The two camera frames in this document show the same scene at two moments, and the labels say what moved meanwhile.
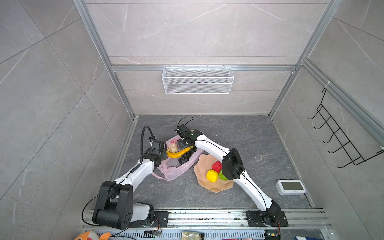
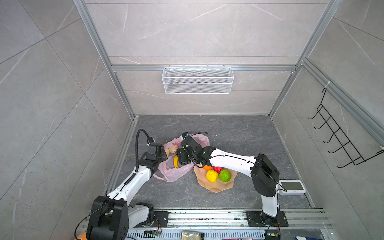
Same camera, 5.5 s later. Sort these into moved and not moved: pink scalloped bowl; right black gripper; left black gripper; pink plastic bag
Moved: right black gripper
Not moved: pink plastic bag; left black gripper; pink scalloped bowl
